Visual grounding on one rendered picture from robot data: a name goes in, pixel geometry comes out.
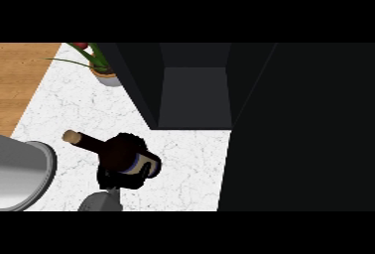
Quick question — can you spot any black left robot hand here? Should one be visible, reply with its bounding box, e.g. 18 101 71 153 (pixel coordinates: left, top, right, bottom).
95 132 163 191

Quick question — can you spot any grey round rimmed container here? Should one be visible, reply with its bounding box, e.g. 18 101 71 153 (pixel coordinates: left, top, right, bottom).
0 134 59 212

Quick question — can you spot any green potted plant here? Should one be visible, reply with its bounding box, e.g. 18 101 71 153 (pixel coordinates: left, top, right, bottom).
46 42 124 88

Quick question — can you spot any dark grey open cabinet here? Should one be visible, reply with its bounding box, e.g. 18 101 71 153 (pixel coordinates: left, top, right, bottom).
96 42 279 131

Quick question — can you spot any dark brown wine bottle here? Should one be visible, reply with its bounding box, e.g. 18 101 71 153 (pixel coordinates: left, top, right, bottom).
62 129 161 179

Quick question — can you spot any dark grey cabinet door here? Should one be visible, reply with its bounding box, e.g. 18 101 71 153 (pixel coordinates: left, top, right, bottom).
217 42 375 212

